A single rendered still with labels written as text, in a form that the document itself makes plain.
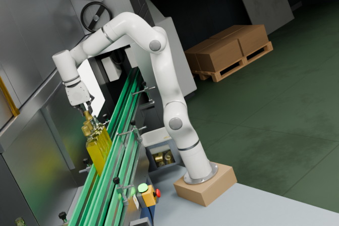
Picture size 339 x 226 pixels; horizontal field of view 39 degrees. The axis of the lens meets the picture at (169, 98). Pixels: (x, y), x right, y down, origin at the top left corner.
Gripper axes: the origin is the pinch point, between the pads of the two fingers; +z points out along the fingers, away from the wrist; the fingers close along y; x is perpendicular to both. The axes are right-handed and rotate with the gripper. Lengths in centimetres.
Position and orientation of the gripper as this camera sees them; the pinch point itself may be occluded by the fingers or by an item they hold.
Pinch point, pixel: (86, 111)
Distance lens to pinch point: 240.7
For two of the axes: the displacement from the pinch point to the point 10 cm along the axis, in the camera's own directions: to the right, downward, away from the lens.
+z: 3.4, 8.8, 3.2
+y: 9.4, -3.0, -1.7
